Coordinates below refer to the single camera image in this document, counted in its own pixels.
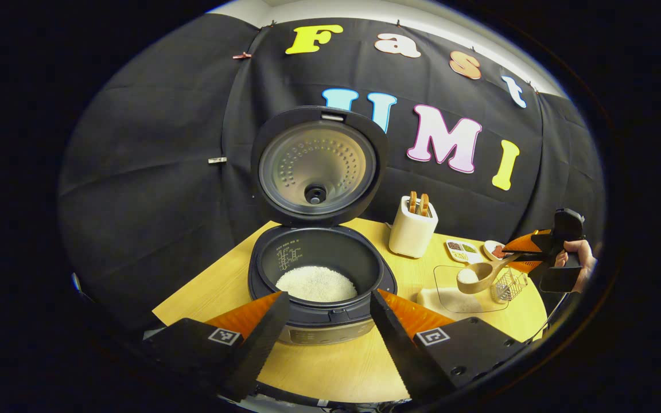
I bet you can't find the white toaster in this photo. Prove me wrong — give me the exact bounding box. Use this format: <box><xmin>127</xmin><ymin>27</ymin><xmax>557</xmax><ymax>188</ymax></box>
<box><xmin>388</xmin><ymin>195</ymin><xmax>439</xmax><ymax>259</ymax></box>

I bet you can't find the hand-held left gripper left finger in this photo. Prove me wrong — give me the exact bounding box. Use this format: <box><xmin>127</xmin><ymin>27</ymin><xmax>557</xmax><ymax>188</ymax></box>
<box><xmin>144</xmin><ymin>291</ymin><xmax>291</xmax><ymax>402</ymax></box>

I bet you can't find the wooden spoon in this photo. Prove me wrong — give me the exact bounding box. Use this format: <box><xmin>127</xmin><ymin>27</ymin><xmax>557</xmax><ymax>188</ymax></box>
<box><xmin>457</xmin><ymin>252</ymin><xmax>523</xmax><ymax>295</ymax></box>

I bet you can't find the white rice container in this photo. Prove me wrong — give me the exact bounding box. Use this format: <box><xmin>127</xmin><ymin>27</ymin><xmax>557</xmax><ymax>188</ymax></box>
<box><xmin>417</xmin><ymin>265</ymin><xmax>510</xmax><ymax>314</ymax></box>

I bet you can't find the clear chopstick holder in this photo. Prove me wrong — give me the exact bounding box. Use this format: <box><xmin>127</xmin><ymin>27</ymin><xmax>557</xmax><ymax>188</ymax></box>
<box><xmin>490</xmin><ymin>267</ymin><xmax>529</xmax><ymax>303</ymax></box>

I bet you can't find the dark grey rice cooker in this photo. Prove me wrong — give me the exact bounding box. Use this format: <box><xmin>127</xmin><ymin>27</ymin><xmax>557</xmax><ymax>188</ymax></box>
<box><xmin>248</xmin><ymin>106</ymin><xmax>398</xmax><ymax>346</ymax></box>

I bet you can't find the white rice heap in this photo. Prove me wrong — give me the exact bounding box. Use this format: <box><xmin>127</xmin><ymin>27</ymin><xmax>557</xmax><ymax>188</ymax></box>
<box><xmin>275</xmin><ymin>265</ymin><xmax>359</xmax><ymax>303</ymax></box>

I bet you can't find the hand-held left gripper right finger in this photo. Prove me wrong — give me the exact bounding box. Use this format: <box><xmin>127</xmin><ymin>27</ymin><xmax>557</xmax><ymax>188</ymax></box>
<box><xmin>370</xmin><ymin>289</ymin><xmax>529</xmax><ymax>403</ymax></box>

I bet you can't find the white divided bean dish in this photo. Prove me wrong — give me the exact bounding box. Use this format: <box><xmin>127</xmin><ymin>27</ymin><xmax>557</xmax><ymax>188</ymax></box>
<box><xmin>445</xmin><ymin>239</ymin><xmax>479</xmax><ymax>263</ymax></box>

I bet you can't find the white round plate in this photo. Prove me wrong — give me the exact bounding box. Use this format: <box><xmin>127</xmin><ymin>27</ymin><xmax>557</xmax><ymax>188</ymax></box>
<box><xmin>483</xmin><ymin>240</ymin><xmax>509</xmax><ymax>262</ymax></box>

